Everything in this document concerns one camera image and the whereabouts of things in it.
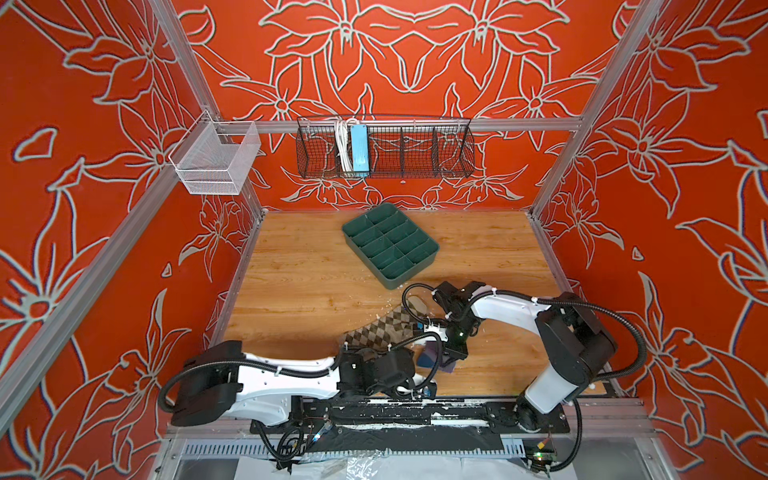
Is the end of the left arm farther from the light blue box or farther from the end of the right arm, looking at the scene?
the light blue box

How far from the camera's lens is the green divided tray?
3.17 ft

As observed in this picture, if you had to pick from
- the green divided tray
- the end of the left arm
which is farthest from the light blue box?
the end of the left arm

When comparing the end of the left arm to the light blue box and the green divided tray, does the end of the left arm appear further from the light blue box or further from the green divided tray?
the light blue box

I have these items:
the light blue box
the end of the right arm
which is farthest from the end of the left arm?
the light blue box
